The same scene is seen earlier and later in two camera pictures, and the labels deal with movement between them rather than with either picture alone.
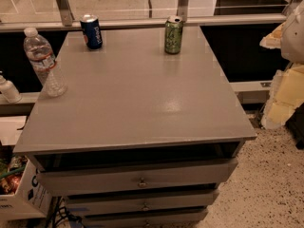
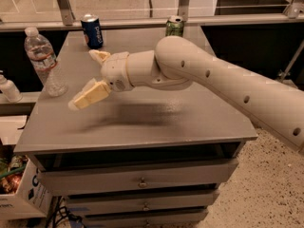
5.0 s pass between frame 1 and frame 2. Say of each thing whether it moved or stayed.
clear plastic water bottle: stayed
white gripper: moved
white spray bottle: stayed
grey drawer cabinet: stayed
